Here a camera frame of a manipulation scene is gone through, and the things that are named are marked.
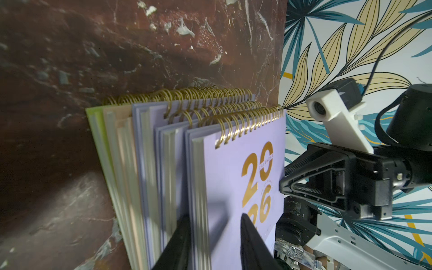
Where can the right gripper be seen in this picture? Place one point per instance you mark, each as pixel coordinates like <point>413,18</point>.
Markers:
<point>358,184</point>

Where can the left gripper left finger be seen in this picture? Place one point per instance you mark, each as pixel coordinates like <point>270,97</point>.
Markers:
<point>176,254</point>

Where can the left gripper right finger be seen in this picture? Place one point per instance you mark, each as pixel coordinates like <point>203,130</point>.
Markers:
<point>256,246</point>

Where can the purple calendar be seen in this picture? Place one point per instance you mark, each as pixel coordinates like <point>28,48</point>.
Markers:
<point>171,169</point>
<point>158,110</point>
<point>234,164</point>

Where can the pink calendar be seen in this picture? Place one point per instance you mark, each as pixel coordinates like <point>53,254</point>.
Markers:
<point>118,122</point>

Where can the green calendar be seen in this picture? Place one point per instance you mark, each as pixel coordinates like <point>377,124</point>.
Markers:
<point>98,130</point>

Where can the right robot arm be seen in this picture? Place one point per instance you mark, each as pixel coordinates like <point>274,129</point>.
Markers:
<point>369,244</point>

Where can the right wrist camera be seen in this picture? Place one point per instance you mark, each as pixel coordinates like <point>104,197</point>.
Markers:
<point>336,105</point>

